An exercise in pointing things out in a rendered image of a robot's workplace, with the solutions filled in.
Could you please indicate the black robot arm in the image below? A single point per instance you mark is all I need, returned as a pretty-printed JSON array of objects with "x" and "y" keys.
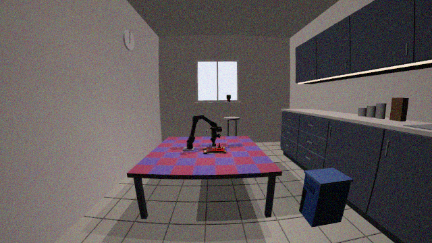
[{"x": 194, "y": 121}]

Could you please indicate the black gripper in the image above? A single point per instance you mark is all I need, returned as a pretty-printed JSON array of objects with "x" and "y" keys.
[{"x": 213, "y": 139}]

